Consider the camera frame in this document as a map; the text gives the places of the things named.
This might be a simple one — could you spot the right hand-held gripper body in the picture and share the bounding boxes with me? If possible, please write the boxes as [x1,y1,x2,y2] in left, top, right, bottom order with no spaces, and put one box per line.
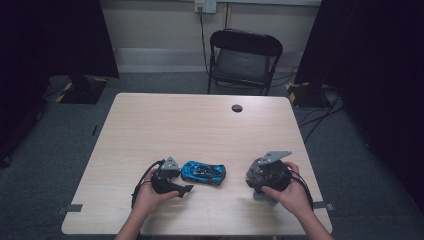
[254,150,293,194]

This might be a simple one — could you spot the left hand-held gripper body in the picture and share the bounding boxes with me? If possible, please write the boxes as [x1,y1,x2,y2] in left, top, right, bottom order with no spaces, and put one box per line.
[150,156,183,195]

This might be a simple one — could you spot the grey cloth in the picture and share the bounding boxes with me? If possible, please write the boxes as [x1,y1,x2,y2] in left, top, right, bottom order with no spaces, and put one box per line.
[245,157,279,205]

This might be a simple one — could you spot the blue toy car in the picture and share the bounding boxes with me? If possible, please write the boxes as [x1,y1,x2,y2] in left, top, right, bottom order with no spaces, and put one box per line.
[180,160,227,186]

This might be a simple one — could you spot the person's right hand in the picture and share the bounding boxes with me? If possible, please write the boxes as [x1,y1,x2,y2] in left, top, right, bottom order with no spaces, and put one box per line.
[261,161,314,219]

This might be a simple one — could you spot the person's left hand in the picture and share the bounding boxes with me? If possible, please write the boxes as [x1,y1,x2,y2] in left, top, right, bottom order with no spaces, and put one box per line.
[133,166,181,218]

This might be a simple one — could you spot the grey tape strip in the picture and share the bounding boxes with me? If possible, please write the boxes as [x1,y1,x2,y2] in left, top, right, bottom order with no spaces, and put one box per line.
[311,200,335,212]
[56,203,84,215]

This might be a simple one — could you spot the black stand base yellow tape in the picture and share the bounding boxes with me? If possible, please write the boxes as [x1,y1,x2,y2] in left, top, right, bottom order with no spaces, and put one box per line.
[285,81,331,109]
[55,75,109,105]

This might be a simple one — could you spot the black folding chair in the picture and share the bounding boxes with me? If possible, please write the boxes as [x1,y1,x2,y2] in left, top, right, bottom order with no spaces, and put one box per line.
[207,28,284,97]

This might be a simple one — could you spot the black curtain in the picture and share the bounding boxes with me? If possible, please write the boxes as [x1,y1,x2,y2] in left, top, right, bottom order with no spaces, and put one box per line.
[0,0,120,168]
[294,0,424,214]

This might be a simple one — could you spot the left hand-held gripper cable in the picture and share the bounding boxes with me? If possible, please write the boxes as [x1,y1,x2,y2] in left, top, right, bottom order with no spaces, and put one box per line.
[131,159,167,209]

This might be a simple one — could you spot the hand-held gripper cable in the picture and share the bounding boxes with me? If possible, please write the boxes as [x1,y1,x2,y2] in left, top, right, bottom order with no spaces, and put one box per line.
[288,169,315,211]
[131,159,167,209]

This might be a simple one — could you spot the right hand-held gripper cable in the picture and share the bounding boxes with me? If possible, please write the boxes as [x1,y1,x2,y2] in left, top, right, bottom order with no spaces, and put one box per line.
[288,169,315,211]

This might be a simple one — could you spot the black floor cables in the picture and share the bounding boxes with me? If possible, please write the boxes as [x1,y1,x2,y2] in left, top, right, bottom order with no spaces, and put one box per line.
[298,84,348,144]

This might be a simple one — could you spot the white wall skirting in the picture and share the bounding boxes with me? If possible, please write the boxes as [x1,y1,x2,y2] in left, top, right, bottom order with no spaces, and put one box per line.
[113,47,304,73]

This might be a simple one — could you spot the black wall socket cable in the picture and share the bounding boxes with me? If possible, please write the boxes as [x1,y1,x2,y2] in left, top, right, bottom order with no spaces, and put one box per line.
[198,6,211,76]

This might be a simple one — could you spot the white wall socket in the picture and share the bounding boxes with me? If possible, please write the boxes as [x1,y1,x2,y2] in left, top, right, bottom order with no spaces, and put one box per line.
[194,0,218,14]

